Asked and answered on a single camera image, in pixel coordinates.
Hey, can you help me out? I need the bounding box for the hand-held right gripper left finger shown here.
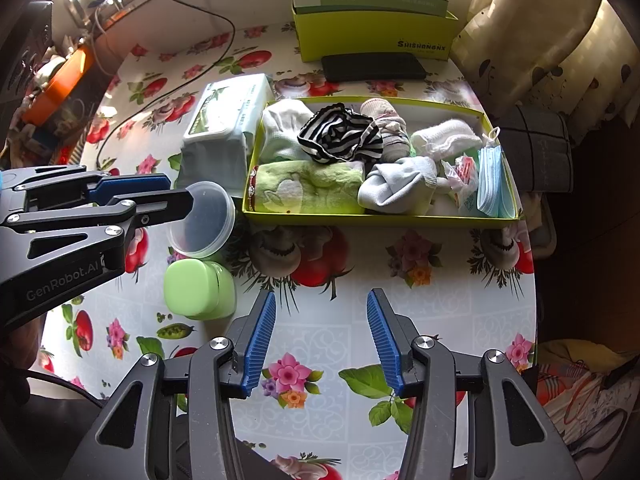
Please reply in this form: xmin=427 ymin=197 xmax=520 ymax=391
xmin=60 ymin=290 xmax=278 ymax=480

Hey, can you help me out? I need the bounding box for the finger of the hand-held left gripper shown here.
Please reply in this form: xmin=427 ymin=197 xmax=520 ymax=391
xmin=0 ymin=164 xmax=172 ymax=211
xmin=0 ymin=187 xmax=195 ymax=273

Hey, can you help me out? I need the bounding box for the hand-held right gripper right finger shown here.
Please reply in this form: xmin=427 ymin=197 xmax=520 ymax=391
xmin=366 ymin=287 xmax=583 ymax=480

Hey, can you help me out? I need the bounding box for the yellow-green cardboard tray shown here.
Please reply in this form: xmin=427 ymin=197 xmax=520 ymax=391
xmin=241 ymin=96 xmax=522 ymax=231

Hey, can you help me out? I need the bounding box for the plain white sock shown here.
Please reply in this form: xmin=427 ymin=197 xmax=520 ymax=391
xmin=260 ymin=100 xmax=321 ymax=162

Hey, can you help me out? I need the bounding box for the grey knit glove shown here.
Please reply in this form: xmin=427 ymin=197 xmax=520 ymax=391
xmin=357 ymin=156 xmax=441 ymax=213

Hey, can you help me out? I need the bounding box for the green towel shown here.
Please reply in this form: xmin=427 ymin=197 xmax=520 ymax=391
xmin=247 ymin=161 xmax=365 ymax=213

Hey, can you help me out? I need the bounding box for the clear plastic packet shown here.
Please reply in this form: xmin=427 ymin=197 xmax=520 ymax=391
xmin=440 ymin=155 xmax=482 ymax=211

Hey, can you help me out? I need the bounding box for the blue face mask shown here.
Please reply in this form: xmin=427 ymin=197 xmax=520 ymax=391
xmin=476 ymin=127 xmax=519 ymax=219

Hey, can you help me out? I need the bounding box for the black and white striped cloth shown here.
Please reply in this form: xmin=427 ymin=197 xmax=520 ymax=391
xmin=297 ymin=104 xmax=386 ymax=164

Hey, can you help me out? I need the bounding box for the white towel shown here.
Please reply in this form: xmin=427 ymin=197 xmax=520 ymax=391
xmin=410 ymin=117 xmax=485 ymax=158

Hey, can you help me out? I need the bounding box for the white sock with red stitching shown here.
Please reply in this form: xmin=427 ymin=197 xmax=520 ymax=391
xmin=360 ymin=98 xmax=409 ymax=160

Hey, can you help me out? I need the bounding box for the floral tablecloth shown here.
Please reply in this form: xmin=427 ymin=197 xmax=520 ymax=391
xmin=37 ymin=20 xmax=538 ymax=480

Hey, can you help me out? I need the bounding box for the clear plastic lidded container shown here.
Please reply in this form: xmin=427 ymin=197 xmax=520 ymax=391
xmin=166 ymin=181 xmax=237 ymax=260

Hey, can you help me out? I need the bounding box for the small green plastic box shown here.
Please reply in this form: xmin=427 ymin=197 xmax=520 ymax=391
xmin=164 ymin=258 xmax=237 ymax=321

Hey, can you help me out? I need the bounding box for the wet wipes pack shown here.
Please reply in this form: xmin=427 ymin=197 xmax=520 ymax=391
xmin=180 ymin=74 xmax=275 ymax=198

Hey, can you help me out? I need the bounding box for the orange plastic basket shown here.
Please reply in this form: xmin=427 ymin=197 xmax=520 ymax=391
xmin=20 ymin=45 xmax=96 ymax=126

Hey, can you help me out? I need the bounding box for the printed blanket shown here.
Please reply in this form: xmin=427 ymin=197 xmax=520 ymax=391
xmin=537 ymin=340 xmax=640 ymax=461

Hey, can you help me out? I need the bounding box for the dark grey plaid cloth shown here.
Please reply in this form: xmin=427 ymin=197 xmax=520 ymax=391
xmin=492 ymin=105 xmax=575 ymax=193

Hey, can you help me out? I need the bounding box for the yellow-green shoebox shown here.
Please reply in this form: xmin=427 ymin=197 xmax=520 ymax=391
xmin=291 ymin=2 xmax=460 ymax=63

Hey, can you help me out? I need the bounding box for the black phone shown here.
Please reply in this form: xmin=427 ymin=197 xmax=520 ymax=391
xmin=321 ymin=52 xmax=429 ymax=82

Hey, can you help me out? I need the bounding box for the cream patterned curtain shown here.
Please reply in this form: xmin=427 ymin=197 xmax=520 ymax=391
xmin=450 ymin=0 xmax=640 ymax=133

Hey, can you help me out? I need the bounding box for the black power cable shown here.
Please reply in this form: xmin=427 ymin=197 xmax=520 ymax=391
xmin=97 ymin=0 xmax=238 ymax=161

